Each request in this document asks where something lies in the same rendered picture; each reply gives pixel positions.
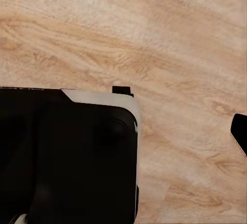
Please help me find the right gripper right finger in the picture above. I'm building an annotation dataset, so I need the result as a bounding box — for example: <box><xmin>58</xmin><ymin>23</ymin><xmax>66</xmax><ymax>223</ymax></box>
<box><xmin>231</xmin><ymin>114</ymin><xmax>247</xmax><ymax>155</ymax></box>

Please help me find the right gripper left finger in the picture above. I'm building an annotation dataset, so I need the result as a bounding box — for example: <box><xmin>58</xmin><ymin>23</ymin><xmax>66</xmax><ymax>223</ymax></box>
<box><xmin>0</xmin><ymin>114</ymin><xmax>27</xmax><ymax>176</ymax></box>

